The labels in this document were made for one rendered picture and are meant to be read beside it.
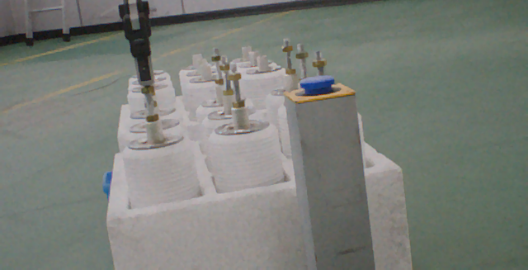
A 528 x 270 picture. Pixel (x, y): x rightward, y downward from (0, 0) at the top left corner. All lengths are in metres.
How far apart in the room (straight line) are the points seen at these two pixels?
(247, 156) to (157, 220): 0.14
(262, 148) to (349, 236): 0.19
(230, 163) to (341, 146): 0.21
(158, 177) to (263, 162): 0.14
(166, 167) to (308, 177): 0.22
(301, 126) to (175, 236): 0.25
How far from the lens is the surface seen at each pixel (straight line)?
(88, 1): 8.45
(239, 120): 1.05
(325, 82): 0.87
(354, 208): 0.90
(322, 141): 0.87
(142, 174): 1.02
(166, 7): 8.03
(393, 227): 1.06
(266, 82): 1.57
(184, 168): 1.03
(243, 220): 1.01
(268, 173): 1.04
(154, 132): 1.04
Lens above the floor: 0.46
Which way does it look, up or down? 11 degrees down
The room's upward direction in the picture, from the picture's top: 8 degrees counter-clockwise
